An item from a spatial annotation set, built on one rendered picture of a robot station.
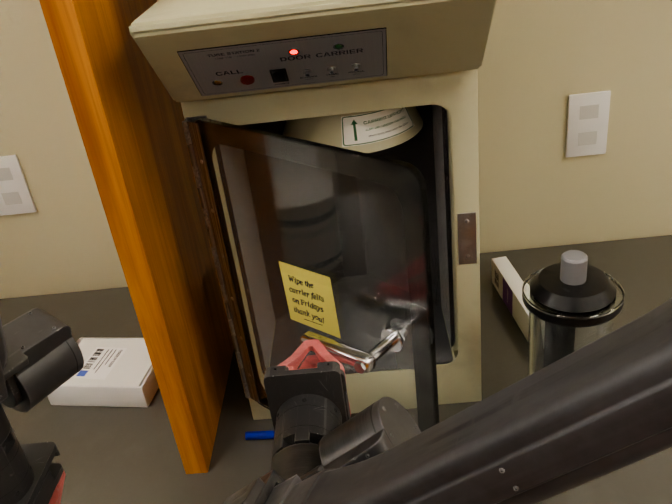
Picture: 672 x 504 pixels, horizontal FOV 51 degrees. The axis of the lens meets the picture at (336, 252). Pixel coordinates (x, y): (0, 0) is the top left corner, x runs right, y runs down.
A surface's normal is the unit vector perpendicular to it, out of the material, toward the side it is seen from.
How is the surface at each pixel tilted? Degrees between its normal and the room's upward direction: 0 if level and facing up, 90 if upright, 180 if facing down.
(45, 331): 17
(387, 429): 55
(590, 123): 90
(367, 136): 66
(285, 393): 90
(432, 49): 135
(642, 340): 39
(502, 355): 0
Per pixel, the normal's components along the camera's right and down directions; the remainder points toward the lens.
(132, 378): -0.11, -0.86
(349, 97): 0.00, 0.50
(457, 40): 0.07, 0.96
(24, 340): 0.18, -0.81
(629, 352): -0.65, -0.75
